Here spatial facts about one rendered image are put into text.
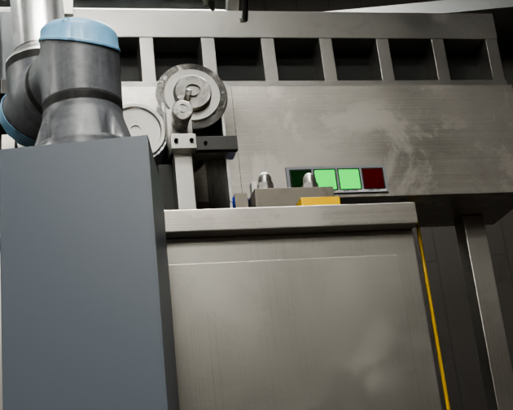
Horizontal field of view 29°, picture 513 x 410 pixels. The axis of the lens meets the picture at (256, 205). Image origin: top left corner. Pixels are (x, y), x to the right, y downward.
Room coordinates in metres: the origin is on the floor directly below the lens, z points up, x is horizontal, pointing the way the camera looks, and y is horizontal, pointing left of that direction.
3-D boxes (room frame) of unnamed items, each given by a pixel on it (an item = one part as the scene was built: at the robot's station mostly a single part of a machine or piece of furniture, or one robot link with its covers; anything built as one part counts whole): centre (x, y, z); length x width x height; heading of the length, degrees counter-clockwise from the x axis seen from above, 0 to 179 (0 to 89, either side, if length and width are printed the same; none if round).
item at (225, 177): (1.95, 0.08, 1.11); 0.23 x 0.01 x 0.18; 13
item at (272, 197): (2.02, -0.03, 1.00); 0.40 x 0.16 x 0.06; 13
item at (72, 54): (1.31, 0.24, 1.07); 0.13 x 0.12 x 0.14; 35
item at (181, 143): (1.77, 0.13, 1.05); 0.06 x 0.05 x 0.31; 13
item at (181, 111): (1.73, 0.12, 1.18); 0.04 x 0.02 x 0.04; 103
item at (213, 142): (1.83, 0.07, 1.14); 0.09 x 0.06 x 0.03; 103
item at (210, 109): (1.94, 0.13, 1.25); 0.26 x 0.12 x 0.12; 13
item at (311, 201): (1.63, -0.10, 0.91); 0.07 x 0.07 x 0.02; 13
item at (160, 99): (1.82, 0.11, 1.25); 0.15 x 0.01 x 0.15; 103
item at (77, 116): (1.30, 0.24, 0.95); 0.15 x 0.15 x 0.10
